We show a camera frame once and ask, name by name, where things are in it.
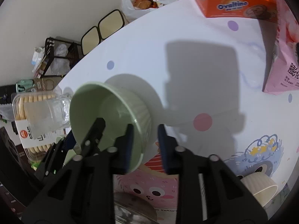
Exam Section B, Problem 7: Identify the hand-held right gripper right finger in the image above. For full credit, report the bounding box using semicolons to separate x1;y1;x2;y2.
158;124;268;224

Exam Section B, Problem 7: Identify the clear plastic biscuit box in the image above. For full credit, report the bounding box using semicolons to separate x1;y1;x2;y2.
12;93;70;162

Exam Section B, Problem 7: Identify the large green ribbed bowl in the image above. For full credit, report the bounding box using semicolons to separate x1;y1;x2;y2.
69;81;152;173

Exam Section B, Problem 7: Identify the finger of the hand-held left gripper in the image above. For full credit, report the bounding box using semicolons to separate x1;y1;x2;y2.
35;131;77;185
78;118;106;157

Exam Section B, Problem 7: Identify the cartoon printed tablecloth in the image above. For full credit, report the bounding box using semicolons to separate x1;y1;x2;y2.
54;0;299;224

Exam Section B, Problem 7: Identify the cream ribbed bowl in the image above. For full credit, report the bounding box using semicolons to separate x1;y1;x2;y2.
239;173;279;208

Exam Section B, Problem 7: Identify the pink snack bag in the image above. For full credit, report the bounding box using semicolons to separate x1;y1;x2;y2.
262;0;299;96

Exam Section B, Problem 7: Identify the clear glass cup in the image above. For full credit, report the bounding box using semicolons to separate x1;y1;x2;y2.
23;93;72;139

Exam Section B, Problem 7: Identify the orange cookie box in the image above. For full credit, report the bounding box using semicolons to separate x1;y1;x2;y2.
193;0;278;22

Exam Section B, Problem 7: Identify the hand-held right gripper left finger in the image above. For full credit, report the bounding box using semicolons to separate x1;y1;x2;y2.
21;123;136;224

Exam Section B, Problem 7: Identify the clear plastic bag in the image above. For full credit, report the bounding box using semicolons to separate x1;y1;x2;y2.
50;43;72;75

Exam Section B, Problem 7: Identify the black metal rack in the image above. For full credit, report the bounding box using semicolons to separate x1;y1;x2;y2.
33;37;83;78

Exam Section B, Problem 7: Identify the large stainless steel bowl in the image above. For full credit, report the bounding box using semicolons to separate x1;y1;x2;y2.
114;191;160;224

